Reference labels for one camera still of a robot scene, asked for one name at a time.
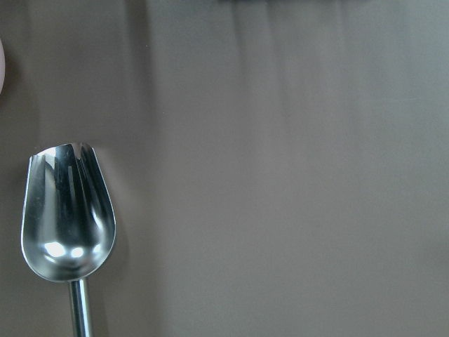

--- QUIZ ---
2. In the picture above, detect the pink bowl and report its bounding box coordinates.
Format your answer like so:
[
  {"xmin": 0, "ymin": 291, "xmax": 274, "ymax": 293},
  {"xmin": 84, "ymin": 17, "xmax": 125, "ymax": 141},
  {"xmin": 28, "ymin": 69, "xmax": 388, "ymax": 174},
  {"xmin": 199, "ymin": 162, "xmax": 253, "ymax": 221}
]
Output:
[{"xmin": 0, "ymin": 40, "xmax": 6, "ymax": 92}]

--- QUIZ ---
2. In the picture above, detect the steel ice scoop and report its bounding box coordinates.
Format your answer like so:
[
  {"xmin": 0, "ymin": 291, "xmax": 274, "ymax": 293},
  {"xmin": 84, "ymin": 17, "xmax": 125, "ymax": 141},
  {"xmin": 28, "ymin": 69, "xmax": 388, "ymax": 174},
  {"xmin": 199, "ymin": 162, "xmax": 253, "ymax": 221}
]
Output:
[{"xmin": 21, "ymin": 143, "xmax": 116, "ymax": 336}]

